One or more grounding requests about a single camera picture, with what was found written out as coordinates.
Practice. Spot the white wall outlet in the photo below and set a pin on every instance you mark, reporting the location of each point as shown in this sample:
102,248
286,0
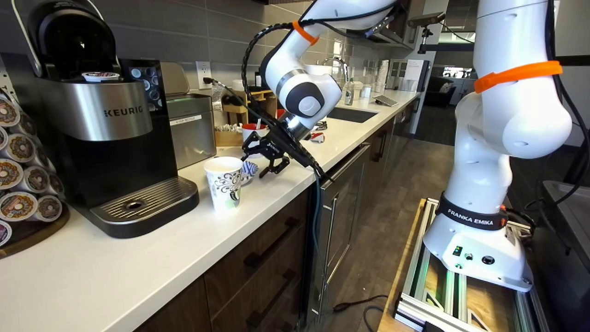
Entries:
203,74

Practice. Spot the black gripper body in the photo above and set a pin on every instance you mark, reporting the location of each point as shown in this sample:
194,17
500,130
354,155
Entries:
277,146

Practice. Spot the wooden organizer box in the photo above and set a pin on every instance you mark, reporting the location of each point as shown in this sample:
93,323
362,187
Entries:
244,107

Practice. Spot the patterned paper cup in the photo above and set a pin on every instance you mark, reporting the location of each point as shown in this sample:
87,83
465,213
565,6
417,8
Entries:
224,176

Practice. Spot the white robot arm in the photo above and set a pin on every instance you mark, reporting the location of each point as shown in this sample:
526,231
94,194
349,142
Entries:
511,113

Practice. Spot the black Keurig coffee machine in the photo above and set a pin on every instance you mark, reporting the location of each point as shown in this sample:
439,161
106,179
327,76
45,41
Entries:
106,120

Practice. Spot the stainless steel container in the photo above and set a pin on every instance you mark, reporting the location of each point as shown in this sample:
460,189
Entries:
192,133

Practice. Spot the red and white mug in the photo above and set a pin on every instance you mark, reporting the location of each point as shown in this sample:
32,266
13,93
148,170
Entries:
247,130

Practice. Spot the robot mounting cart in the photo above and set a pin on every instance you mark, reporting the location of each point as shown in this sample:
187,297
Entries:
428,297

